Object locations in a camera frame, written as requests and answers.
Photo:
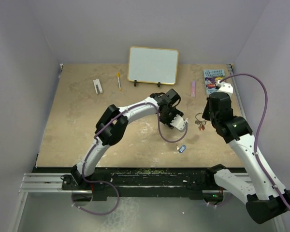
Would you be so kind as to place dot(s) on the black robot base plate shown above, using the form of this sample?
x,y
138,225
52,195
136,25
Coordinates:
x,y
144,182

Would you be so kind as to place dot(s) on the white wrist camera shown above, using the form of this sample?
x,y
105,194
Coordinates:
x,y
224,87
179,123

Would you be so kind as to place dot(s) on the yellow capped marker pen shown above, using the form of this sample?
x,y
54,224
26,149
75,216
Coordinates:
x,y
118,80

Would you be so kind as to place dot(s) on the aluminium rail frame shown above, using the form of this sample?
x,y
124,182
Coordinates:
x,y
77,108

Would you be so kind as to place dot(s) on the metal keyring with keys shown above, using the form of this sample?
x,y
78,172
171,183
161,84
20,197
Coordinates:
x,y
199,120

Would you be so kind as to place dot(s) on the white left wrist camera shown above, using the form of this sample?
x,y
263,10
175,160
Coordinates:
x,y
179,123

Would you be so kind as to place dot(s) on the blue treehouse book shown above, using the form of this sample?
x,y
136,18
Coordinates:
x,y
211,76

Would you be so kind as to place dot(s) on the blue key tag with key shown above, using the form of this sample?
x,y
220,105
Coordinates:
x,y
181,148

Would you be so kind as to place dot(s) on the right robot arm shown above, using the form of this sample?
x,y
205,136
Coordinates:
x,y
265,197

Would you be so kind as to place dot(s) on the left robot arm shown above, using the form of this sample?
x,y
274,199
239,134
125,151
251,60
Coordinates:
x,y
112,125

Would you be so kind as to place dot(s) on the yellow framed whiteboard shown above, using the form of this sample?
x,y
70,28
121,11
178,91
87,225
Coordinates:
x,y
152,65

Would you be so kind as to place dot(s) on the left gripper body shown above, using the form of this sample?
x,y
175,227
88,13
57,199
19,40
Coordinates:
x,y
168,115

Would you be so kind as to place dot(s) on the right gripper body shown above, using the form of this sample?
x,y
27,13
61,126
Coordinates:
x,y
209,115

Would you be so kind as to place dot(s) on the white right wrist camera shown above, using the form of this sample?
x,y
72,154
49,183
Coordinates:
x,y
224,87

